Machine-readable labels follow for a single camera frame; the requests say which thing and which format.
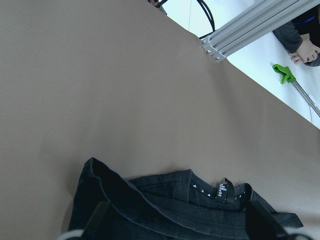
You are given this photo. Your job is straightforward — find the green handled reacher tool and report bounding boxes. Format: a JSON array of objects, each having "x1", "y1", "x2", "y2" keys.
[{"x1": 272, "y1": 64, "x2": 320, "y2": 117}]

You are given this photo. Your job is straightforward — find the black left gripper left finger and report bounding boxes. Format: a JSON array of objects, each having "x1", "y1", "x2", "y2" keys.
[{"x1": 81, "y1": 201, "x2": 111, "y2": 240}]

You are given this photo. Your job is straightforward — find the black t-shirt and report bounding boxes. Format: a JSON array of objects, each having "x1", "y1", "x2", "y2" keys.
[{"x1": 68, "y1": 158, "x2": 303, "y2": 240}]

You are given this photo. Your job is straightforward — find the aluminium profile post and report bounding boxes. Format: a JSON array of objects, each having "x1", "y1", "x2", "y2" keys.
[{"x1": 201, "y1": 0, "x2": 320, "y2": 62}]

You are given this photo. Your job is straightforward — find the bystander clasped hands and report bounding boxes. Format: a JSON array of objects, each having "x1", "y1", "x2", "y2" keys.
[{"x1": 288, "y1": 39, "x2": 320, "y2": 65}]

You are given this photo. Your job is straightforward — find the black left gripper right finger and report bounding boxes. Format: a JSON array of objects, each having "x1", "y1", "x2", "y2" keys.
[{"x1": 246, "y1": 200, "x2": 288, "y2": 240}]

